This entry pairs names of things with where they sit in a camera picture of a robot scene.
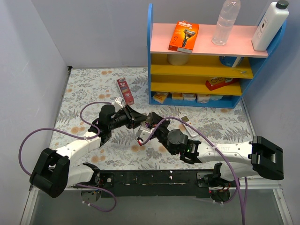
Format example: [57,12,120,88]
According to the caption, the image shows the white remote control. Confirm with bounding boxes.
[145,112,153,126]
[179,115,198,137]

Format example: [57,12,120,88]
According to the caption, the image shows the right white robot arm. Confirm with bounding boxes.
[148,112,284,186]

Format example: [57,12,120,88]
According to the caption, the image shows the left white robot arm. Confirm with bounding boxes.
[30,104,147,198]

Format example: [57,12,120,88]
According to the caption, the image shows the yellow orange box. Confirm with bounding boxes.
[152,92,169,104]

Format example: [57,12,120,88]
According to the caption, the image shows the red toothpaste box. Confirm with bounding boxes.
[117,78,134,105]

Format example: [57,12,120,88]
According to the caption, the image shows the floral table mat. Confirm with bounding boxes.
[50,67,252,170]

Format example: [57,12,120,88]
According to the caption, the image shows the white cup on shelf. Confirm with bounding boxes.
[167,54,189,66]

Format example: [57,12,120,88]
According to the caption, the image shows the red box on shelf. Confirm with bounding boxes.
[205,77,239,91]

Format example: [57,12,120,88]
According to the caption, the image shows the blue yellow pink shelf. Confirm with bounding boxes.
[147,4,286,108]

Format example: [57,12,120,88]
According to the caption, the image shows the orange razor box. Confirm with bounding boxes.
[168,21,199,53]

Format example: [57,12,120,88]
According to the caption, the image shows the blue white container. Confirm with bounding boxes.
[219,56,244,68]

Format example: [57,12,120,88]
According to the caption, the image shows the clear plastic water bottle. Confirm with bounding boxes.
[211,0,241,46]

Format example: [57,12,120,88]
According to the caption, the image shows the white bottle black cap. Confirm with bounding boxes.
[251,0,289,51]

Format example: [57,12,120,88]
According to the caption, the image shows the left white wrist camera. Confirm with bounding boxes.
[111,97,126,112]

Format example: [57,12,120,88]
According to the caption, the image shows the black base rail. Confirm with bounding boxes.
[93,169,232,202]

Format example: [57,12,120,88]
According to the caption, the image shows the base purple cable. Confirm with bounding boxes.
[75,184,117,212]

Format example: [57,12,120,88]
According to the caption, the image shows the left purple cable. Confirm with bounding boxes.
[18,101,113,177]

